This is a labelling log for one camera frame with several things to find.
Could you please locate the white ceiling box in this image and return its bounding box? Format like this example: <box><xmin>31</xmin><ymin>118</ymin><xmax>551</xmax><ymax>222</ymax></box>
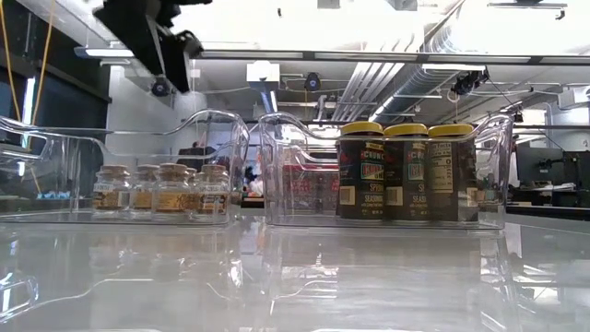
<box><xmin>245</xmin><ymin>60</ymin><xmax>281</xmax><ymax>84</ymax></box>

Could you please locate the yellow-lidded dark spice jar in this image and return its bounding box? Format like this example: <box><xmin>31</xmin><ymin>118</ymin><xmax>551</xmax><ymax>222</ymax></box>
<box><xmin>382</xmin><ymin>123</ymin><xmax>431</xmax><ymax>222</ymax></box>
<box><xmin>426</xmin><ymin>123</ymin><xmax>480</xmax><ymax>223</ymax></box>
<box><xmin>335</xmin><ymin>121</ymin><xmax>386</xmax><ymax>221</ymax></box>

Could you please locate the long ceiling light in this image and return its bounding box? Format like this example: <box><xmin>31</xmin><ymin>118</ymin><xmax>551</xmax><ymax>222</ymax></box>
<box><xmin>73</xmin><ymin>44</ymin><xmax>137</xmax><ymax>60</ymax></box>

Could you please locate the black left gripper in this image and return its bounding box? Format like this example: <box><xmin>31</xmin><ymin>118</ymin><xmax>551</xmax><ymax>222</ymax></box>
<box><xmin>91</xmin><ymin>0</ymin><xmax>214</xmax><ymax>94</ymax></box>

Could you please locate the round black ceiling camera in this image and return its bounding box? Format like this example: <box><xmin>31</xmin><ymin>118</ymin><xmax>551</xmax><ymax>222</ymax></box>
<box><xmin>150</xmin><ymin>77</ymin><xmax>171</xmax><ymax>98</ymax></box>
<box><xmin>302</xmin><ymin>71</ymin><xmax>323</xmax><ymax>92</ymax></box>

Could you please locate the silver ceiling duct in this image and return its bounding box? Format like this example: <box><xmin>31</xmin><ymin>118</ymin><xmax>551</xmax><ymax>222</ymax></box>
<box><xmin>371</xmin><ymin>18</ymin><xmax>466</xmax><ymax>124</ymax></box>

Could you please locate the black ceiling-hung device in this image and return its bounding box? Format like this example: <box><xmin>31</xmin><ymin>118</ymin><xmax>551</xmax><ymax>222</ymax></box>
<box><xmin>450</xmin><ymin>69</ymin><xmax>490</xmax><ymax>97</ymax></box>

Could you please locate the yellow hanging cable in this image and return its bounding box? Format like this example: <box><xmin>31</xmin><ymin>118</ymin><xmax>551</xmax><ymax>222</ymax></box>
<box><xmin>0</xmin><ymin>0</ymin><xmax>23</xmax><ymax>124</ymax></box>
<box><xmin>28</xmin><ymin>0</ymin><xmax>57</xmax><ymax>195</ymax></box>

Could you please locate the clear plastic bin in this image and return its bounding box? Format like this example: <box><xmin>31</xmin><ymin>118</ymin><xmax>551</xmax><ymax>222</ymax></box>
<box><xmin>257</xmin><ymin>112</ymin><xmax>515</xmax><ymax>231</ymax></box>
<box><xmin>0</xmin><ymin>108</ymin><xmax>251</xmax><ymax>227</ymax></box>
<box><xmin>275</xmin><ymin>133</ymin><xmax>341</xmax><ymax>218</ymax></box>

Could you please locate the black background monitor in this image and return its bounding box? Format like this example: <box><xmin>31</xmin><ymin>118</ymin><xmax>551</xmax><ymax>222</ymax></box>
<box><xmin>514</xmin><ymin>146</ymin><xmax>590</xmax><ymax>188</ymax></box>

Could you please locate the overhead rig frame beam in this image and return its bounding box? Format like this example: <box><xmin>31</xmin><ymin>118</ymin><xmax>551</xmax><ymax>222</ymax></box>
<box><xmin>197</xmin><ymin>49</ymin><xmax>590</xmax><ymax>65</ymax></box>

